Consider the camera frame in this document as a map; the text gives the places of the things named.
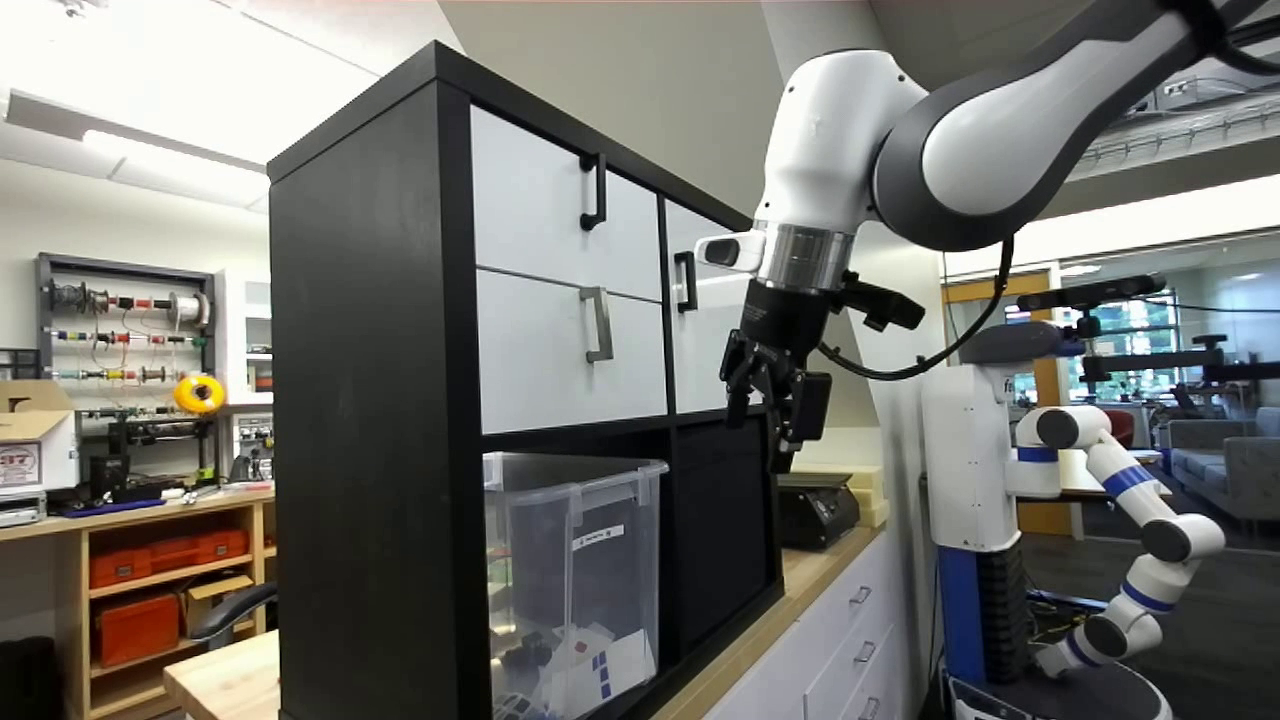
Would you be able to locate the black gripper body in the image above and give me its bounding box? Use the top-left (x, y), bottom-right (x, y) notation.
top-left (735, 277), bottom-right (847, 406)

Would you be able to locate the clear plastic storage box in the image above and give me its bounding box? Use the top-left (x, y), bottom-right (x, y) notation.
top-left (481, 449), bottom-right (673, 720)

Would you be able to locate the wide orange storage bin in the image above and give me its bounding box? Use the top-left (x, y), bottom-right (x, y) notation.
top-left (90, 518), bottom-right (257, 593)

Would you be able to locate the small orange storage bin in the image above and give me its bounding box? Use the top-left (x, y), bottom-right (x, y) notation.
top-left (93, 589), bottom-right (189, 670)

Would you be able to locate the brown cardboard box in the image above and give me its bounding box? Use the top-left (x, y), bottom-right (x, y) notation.
top-left (0, 381), bottom-right (81, 420)

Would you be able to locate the white box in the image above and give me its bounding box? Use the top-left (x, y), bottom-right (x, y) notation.
top-left (0, 403), bottom-right (86, 517)

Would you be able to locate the black desktop device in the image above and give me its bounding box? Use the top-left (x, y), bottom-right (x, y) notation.
top-left (772, 466), bottom-right (865, 550)

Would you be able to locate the white and blue mobile robot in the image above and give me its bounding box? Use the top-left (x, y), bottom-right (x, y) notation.
top-left (918, 315), bottom-right (1234, 720)

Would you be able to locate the white cabinet with wooden top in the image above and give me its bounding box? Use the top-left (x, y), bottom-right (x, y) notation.
top-left (650, 472), bottom-right (935, 720)

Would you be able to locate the white sheet with coloured squares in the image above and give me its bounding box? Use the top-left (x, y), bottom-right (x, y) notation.
top-left (565, 629), bottom-right (659, 716)

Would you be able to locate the small black item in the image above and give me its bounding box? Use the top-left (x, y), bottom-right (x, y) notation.
top-left (505, 637), bottom-right (565, 685)

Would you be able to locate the black cube shelf unit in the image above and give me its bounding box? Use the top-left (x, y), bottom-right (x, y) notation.
top-left (266, 34), bottom-right (789, 720)

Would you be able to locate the black chair armrest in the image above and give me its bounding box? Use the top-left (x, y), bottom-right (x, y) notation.
top-left (185, 579), bottom-right (284, 652)

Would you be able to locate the light wooden table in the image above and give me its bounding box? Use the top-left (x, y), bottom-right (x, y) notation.
top-left (162, 629), bottom-right (288, 720)

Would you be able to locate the wooden workbench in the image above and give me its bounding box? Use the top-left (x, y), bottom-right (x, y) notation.
top-left (0, 476), bottom-right (284, 720)

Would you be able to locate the black benchtop machine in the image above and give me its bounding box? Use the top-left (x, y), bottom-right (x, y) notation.
top-left (51, 403), bottom-right (228, 518)

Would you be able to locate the white cabinet door black handle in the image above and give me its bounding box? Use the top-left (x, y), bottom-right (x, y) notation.
top-left (659, 195), bottom-right (768, 417)

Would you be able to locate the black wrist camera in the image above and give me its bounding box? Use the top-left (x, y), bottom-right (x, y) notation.
top-left (838, 272), bottom-right (929, 334)

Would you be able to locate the white drawer with silver handle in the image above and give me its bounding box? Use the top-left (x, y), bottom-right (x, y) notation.
top-left (474, 265), bottom-right (673, 436)

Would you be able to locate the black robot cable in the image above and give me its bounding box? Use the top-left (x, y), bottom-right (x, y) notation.
top-left (813, 0), bottom-right (1280, 389)

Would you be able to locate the white drawer with black handle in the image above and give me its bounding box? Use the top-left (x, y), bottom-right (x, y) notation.
top-left (467, 105), bottom-right (670, 305)

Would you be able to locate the wall tool rack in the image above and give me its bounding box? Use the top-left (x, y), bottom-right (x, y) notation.
top-left (31, 251), bottom-right (224, 391)

